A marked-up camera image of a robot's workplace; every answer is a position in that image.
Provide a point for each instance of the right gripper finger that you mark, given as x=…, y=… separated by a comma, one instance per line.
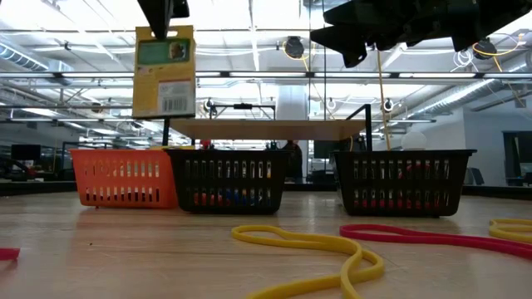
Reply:
x=361, y=14
x=347, y=43

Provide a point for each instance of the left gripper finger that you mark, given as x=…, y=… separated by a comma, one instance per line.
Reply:
x=159, y=16

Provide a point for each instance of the yellow blister card pack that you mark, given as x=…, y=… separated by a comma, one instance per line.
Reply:
x=164, y=83
x=183, y=147

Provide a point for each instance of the black plastic basket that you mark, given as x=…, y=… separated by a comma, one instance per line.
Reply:
x=399, y=182
x=228, y=182

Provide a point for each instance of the orange plastic basket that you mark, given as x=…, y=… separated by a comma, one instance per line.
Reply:
x=124, y=178

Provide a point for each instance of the blue spiral wrist coil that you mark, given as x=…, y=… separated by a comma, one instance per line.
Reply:
x=228, y=198

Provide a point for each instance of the yellow rubber band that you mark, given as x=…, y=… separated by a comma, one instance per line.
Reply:
x=511, y=232
x=299, y=240

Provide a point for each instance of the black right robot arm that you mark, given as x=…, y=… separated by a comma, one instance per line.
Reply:
x=507, y=10

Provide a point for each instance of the linear ceiling light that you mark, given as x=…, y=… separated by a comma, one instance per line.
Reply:
x=266, y=75

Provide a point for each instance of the wooden shelf riser black legs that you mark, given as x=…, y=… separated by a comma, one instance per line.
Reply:
x=266, y=129

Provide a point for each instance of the person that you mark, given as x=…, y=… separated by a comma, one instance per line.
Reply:
x=294, y=162

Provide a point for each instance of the black monitor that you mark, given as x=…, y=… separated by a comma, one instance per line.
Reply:
x=26, y=153

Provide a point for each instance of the silver ventilation duct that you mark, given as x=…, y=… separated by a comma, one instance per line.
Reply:
x=457, y=97

